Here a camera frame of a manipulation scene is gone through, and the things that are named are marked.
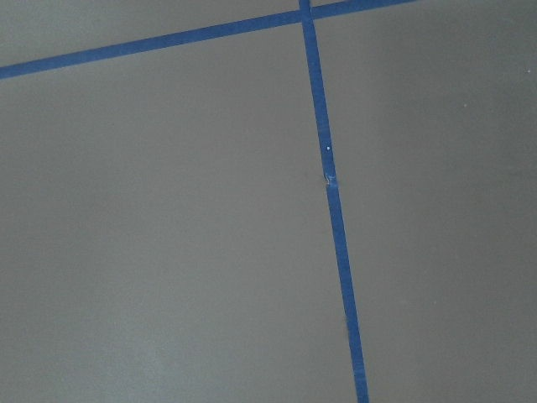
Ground brown paper table cover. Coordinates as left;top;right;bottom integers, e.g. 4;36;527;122
1;1;536;402

